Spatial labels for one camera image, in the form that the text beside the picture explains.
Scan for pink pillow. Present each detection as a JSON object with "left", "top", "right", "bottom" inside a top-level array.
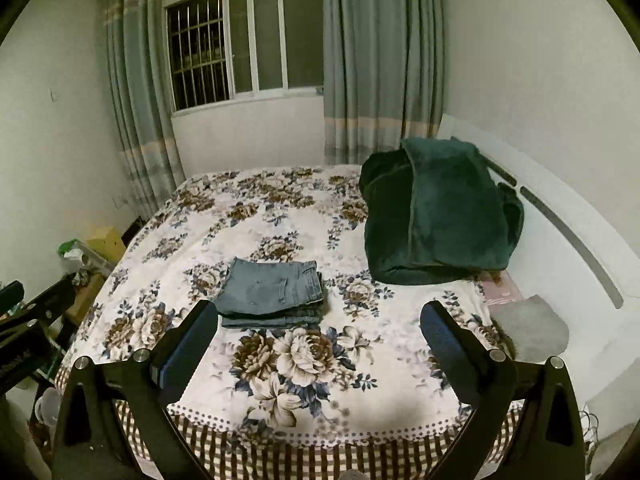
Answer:
[{"left": 476, "top": 271, "right": 523, "bottom": 306}]

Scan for brown cardboard box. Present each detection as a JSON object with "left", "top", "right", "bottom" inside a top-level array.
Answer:
[{"left": 65, "top": 274, "right": 105, "bottom": 327}]

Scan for grey striped curtain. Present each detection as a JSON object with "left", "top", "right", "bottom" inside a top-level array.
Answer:
[
  {"left": 323, "top": 0, "right": 445, "bottom": 164},
  {"left": 102, "top": 0, "right": 186, "bottom": 220}
]

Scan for right grey striped curtain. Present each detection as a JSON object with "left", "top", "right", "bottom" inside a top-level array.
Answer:
[{"left": 323, "top": 0, "right": 445, "bottom": 164}]

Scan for yellow cardboard box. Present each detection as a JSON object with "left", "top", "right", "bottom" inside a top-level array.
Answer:
[{"left": 86, "top": 226, "right": 126, "bottom": 264}]

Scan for white framed barred window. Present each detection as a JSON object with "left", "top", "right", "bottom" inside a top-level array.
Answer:
[{"left": 165, "top": 0, "right": 323, "bottom": 112}]

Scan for white cables on floor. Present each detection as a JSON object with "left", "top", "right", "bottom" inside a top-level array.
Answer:
[{"left": 578, "top": 406, "right": 604, "bottom": 476}]

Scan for left grey striped curtain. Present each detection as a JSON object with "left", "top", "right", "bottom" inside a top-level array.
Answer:
[{"left": 102, "top": 0, "right": 186, "bottom": 220}]

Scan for grey folded cloth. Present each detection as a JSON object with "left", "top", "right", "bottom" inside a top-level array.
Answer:
[{"left": 489, "top": 295, "right": 570, "bottom": 364}]

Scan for white bed headboard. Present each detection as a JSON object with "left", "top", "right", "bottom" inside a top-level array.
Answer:
[{"left": 439, "top": 115, "right": 639, "bottom": 410}]

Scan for floral bed sheet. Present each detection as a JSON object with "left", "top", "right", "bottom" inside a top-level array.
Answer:
[{"left": 54, "top": 166, "right": 501, "bottom": 479}]

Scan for green white plastic bag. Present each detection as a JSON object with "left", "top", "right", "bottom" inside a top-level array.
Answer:
[{"left": 58, "top": 238, "right": 115, "bottom": 278}]

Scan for dark green plush blanket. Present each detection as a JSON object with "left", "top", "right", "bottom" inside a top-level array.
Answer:
[{"left": 359, "top": 138, "right": 524, "bottom": 285}]

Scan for blue denim jeans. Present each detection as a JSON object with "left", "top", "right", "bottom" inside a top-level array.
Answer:
[{"left": 213, "top": 258, "right": 324, "bottom": 330}]

